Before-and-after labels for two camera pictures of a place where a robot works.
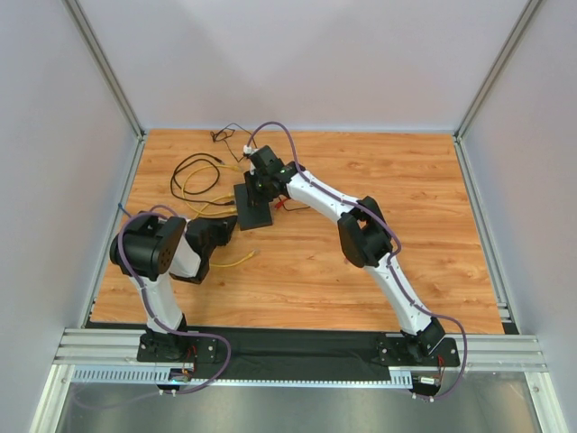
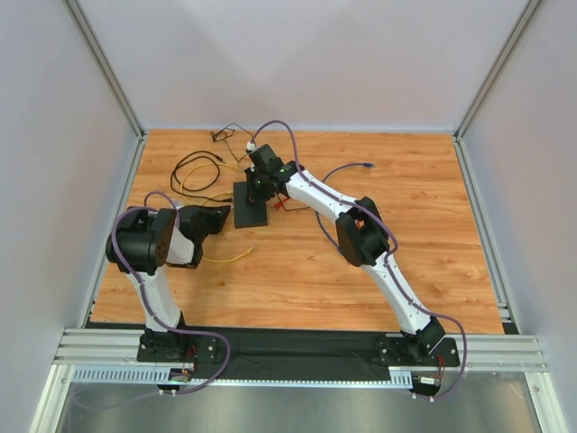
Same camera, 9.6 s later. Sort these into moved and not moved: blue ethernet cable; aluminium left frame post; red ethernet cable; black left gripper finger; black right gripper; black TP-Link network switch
Moved: black left gripper finger; blue ethernet cable
Not moved: black right gripper; aluminium left frame post; red ethernet cable; black TP-Link network switch
